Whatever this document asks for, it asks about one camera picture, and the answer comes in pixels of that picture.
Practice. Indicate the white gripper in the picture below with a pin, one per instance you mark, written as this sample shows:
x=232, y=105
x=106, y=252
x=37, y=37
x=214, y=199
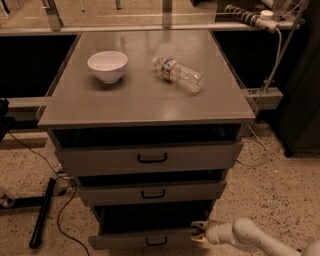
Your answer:
x=211, y=231

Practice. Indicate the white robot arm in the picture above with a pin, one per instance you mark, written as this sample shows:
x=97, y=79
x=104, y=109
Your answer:
x=245, y=235

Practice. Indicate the grey middle drawer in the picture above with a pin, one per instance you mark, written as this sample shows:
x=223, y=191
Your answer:
x=151, y=192

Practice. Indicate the black metal floor bar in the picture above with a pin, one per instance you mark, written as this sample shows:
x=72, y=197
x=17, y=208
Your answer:
x=44, y=207

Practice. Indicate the black device at left edge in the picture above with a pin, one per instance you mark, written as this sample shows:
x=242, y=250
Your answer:
x=5, y=122

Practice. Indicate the clear plastic water bottle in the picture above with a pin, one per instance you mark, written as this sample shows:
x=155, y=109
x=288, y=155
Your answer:
x=182, y=75

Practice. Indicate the white power strip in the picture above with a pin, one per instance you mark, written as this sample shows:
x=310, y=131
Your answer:
x=263, y=20

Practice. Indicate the grey bottom drawer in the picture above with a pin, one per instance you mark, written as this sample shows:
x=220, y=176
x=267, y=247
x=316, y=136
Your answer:
x=147, y=225

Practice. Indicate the grey top drawer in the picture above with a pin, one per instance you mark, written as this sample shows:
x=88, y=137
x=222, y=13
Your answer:
x=100, y=161

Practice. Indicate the dark cabinet at right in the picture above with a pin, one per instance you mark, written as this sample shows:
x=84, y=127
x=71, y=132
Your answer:
x=297, y=118

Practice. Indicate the grey drawer cabinet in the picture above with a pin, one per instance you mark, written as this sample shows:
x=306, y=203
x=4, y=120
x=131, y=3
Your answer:
x=142, y=108

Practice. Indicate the white ceramic bowl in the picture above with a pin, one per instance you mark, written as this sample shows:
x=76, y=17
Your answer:
x=108, y=66

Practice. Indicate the grey drawer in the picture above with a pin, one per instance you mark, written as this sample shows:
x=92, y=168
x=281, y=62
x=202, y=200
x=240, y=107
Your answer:
x=151, y=192
x=100, y=161
x=147, y=225

